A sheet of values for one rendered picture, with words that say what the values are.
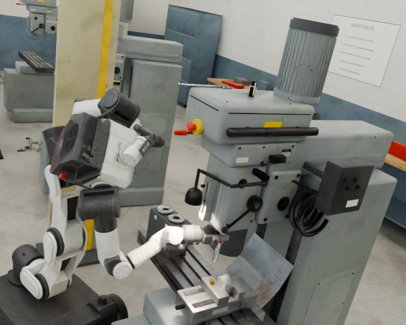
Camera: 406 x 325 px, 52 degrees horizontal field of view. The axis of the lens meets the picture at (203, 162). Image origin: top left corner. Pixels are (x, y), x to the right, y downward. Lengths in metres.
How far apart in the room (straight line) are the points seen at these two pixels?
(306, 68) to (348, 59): 5.05
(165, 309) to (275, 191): 0.76
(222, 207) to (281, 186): 0.28
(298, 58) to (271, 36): 6.30
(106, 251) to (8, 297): 0.96
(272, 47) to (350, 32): 1.70
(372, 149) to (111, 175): 1.28
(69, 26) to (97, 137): 1.58
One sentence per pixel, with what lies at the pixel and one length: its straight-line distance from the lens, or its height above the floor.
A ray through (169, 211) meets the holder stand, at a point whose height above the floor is 1.14.
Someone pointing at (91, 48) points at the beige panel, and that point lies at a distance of 3.19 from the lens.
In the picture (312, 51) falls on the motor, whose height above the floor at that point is 2.10.
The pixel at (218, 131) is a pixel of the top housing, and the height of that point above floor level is 1.78.
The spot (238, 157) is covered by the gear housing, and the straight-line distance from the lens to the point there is 1.61.
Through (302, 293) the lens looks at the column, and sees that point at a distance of 2.19.
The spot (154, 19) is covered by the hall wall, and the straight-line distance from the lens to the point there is 11.42.
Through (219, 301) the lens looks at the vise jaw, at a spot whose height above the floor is 1.03.
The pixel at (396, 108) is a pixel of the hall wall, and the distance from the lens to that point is 6.27.
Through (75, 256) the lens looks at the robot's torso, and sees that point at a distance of 2.26.
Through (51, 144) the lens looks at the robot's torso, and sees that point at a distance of 2.00.
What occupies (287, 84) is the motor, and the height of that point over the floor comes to 1.95.
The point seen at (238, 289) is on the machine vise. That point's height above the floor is 1.05.
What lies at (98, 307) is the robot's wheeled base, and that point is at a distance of 2.42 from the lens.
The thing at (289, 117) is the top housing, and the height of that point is 1.84.
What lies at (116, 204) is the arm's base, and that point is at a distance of 1.62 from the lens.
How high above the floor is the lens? 2.21
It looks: 21 degrees down
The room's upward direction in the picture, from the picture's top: 11 degrees clockwise
